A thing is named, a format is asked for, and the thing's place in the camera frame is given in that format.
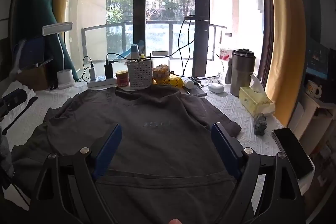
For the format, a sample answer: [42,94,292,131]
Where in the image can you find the black charger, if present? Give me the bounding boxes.
[104,59,114,79]

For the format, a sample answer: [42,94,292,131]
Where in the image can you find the person's left hand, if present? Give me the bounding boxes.
[0,130,14,182]

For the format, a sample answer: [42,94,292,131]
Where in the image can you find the steel tumbler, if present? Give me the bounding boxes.
[225,49,256,97]

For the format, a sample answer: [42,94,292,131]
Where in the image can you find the yellow snack bag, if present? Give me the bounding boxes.
[157,74,184,87]

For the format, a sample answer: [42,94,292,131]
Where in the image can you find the white perforated basket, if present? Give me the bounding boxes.
[127,59,154,90]

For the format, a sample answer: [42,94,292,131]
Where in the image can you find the white pill bottle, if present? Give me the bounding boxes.
[182,77,195,89]

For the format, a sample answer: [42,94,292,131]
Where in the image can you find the dark window frame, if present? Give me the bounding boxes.
[133,0,210,77]

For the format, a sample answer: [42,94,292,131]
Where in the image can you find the small grey figurine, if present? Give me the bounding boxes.
[254,112,267,135]

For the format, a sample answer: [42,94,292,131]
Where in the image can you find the cardboard box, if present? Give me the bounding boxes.
[16,65,50,92]

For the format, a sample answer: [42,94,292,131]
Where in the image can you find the white power strip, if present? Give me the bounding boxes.
[87,76,118,88]

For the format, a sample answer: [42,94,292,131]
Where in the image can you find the clear water bottle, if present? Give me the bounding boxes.
[218,47,234,80]

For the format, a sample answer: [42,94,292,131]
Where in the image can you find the thin-framed eyeglasses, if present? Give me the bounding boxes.
[196,76,221,85]

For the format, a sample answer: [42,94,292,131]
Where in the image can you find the white shelf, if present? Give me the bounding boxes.
[287,93,336,156]

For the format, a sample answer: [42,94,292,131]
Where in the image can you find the silver flat device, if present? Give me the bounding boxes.
[185,86,208,97]

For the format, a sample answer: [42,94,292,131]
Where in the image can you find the black smartphone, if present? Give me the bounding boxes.
[272,127,315,180]

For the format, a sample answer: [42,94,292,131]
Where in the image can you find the white desk lamp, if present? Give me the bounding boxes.
[42,21,76,90]

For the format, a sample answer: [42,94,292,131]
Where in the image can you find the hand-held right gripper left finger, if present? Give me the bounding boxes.
[29,123,124,224]

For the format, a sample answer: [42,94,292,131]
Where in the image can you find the long black hanging cable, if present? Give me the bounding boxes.
[170,15,210,77]

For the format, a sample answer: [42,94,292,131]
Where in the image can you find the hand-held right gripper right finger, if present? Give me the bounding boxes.
[211,122,306,224]

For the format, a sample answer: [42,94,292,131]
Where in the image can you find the dark tablet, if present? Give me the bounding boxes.
[13,36,53,69]

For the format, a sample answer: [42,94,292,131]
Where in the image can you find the black black-charger cable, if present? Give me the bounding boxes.
[106,52,147,62]

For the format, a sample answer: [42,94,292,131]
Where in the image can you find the black strap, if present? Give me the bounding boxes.
[8,97,38,132]

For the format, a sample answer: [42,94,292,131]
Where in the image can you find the yellow tissue box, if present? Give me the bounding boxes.
[238,74,276,117]

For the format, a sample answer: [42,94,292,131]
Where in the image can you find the red tin can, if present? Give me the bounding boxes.
[116,70,129,87]

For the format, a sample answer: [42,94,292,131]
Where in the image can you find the black white-charger cable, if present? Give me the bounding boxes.
[77,56,93,83]

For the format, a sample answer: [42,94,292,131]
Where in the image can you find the blue box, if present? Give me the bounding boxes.
[306,37,330,80]

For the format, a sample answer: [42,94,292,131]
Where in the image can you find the white cloth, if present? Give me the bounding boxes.
[0,82,36,151]

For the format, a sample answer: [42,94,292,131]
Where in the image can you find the dark grey t-shirt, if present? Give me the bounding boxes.
[12,86,254,224]

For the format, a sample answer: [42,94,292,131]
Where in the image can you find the glass balcony railing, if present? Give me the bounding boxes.
[81,20,227,80]

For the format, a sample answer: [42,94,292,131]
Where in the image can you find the white mug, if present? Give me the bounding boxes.
[306,80,322,98]

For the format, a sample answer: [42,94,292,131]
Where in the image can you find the white earbuds case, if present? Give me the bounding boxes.
[208,82,225,94]

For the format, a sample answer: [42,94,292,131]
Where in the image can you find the clear snack jar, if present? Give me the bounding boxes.
[152,50,170,84]

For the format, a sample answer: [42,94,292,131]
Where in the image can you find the white textured tablecloth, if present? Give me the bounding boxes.
[0,80,315,224]

